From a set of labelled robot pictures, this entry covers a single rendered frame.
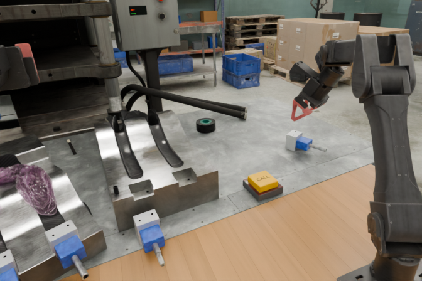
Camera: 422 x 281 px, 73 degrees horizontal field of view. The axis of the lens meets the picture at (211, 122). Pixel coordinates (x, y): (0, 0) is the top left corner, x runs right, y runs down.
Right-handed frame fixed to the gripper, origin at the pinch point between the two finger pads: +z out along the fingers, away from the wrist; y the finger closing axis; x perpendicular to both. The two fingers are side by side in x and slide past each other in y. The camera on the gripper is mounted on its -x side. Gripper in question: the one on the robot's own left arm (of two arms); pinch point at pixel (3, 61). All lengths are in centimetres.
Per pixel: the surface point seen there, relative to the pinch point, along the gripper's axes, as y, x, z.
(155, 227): -21.3, 35.9, -12.1
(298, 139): -74, 35, 10
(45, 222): 1.0, 34.6, -2.4
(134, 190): -18.6, 33.0, -1.0
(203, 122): -51, 36, 41
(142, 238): -18.3, 36.0, -13.9
